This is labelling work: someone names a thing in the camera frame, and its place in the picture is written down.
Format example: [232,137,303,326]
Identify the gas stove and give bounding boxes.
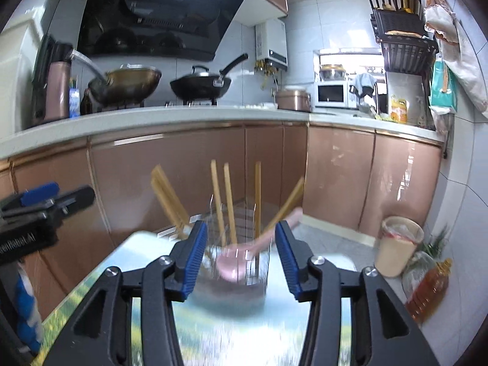
[97,99,218,113]

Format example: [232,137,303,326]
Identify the group of bamboo chopsticks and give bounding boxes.
[150,160,306,275]

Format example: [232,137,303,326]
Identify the yellow oil jug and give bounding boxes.
[391,97,408,123]

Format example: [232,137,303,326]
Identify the black wall rack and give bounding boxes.
[365,0,439,73]

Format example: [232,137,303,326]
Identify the beige trash bin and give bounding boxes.
[374,216,425,278]

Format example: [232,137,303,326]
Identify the white orange hanging bag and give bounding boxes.
[423,0,458,44]

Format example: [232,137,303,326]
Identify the white water heater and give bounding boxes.
[255,18,288,71]

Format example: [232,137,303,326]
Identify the teal tissue pack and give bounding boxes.
[429,61,458,114]

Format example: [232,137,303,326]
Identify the brown thermos jug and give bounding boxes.
[32,34,73,126]

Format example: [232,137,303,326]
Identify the green onions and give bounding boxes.
[423,225,450,260]

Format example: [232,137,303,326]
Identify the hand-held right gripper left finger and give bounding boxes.
[44,221,208,366]

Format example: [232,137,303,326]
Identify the white and blue bag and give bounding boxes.
[14,267,43,353]

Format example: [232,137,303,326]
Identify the copper rice cooker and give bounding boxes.
[275,88,311,112]

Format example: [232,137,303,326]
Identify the black wok with lid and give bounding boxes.
[170,53,249,100]

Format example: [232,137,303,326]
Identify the wire utensil basket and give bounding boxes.
[191,194,276,288]

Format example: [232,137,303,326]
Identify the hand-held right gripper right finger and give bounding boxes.
[274,221,439,366]

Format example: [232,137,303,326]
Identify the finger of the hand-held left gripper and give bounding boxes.
[0,182,60,218]
[49,185,96,217]

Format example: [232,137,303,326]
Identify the cream storage box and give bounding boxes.
[0,19,44,142]

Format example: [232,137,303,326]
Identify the steel pot with glass lid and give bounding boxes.
[319,65,347,82]

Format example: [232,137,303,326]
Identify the white microwave oven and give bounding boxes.
[314,81,349,108]

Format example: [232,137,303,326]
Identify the white kitchen countertop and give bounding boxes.
[0,105,447,161]

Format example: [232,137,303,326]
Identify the black range hood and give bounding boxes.
[77,0,250,62]

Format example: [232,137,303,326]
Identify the amber oil bottle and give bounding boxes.
[405,258,453,323]

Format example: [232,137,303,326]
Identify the pink thermos flask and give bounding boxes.
[45,61,72,120]

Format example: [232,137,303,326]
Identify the crumpled clear plastic bag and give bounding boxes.
[402,252,435,298]

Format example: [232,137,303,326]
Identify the grey blue towel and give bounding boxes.
[349,72,376,98]

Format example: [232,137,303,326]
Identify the large white hanging bag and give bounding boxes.
[435,27,488,119]

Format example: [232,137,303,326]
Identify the brass wok with lid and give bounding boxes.
[70,49,163,105]

